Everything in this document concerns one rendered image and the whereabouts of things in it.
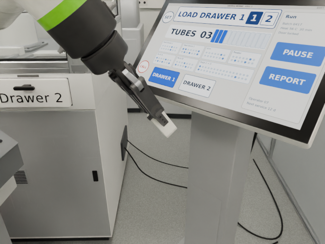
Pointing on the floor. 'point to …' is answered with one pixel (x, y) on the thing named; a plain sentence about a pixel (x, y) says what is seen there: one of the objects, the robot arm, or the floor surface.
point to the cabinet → (67, 170)
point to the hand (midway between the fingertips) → (162, 122)
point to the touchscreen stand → (215, 179)
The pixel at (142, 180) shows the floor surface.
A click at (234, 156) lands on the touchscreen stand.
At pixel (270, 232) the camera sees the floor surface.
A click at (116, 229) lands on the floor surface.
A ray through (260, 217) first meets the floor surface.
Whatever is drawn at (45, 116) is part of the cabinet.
